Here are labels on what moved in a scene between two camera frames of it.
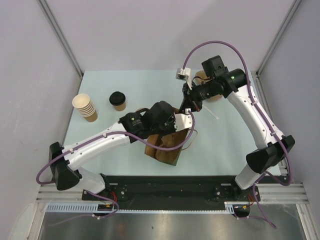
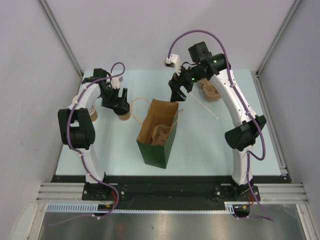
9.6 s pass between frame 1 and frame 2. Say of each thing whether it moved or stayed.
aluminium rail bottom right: stayed
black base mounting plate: stayed
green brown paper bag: moved
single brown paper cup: moved
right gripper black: moved
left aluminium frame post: stayed
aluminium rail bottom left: stayed
